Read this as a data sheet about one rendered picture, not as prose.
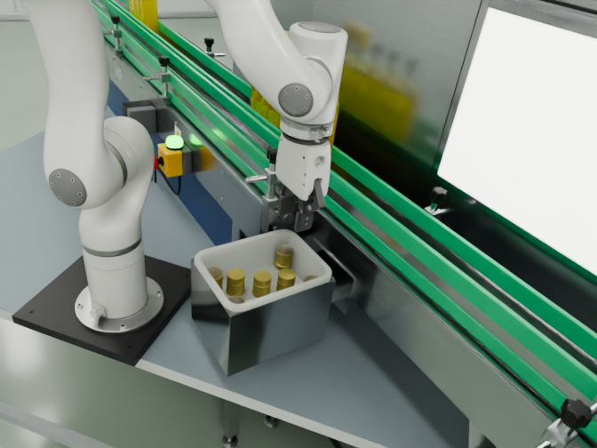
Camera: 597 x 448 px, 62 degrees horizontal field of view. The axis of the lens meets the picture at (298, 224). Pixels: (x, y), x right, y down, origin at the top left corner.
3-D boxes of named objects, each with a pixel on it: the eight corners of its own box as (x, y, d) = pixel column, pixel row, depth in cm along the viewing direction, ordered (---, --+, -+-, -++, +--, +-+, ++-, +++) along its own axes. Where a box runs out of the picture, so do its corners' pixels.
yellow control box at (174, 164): (192, 175, 135) (192, 150, 131) (165, 180, 131) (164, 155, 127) (182, 164, 140) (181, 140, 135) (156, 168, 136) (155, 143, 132)
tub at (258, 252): (331, 308, 97) (338, 275, 92) (228, 348, 86) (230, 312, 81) (285, 258, 109) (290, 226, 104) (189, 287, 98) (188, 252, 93)
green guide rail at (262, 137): (300, 189, 108) (305, 156, 104) (297, 190, 108) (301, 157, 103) (93, 5, 224) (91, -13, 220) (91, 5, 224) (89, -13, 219)
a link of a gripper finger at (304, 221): (323, 204, 82) (318, 236, 86) (313, 194, 84) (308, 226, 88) (307, 207, 80) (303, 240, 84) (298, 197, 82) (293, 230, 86)
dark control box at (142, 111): (157, 134, 153) (155, 108, 148) (131, 138, 149) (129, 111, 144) (148, 124, 159) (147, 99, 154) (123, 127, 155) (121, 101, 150)
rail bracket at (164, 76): (172, 106, 141) (171, 59, 134) (147, 108, 137) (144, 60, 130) (167, 100, 144) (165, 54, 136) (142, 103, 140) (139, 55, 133)
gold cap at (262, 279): (257, 300, 94) (258, 284, 92) (249, 290, 97) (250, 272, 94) (273, 295, 96) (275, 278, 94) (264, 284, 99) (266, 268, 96)
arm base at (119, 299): (125, 348, 102) (115, 281, 92) (56, 314, 108) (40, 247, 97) (180, 293, 117) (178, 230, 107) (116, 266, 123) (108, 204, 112)
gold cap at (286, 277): (282, 299, 96) (283, 282, 93) (272, 287, 98) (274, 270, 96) (297, 293, 97) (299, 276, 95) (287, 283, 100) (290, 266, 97)
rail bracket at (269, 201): (316, 198, 106) (324, 145, 99) (247, 215, 98) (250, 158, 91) (308, 191, 108) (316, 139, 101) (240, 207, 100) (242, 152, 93)
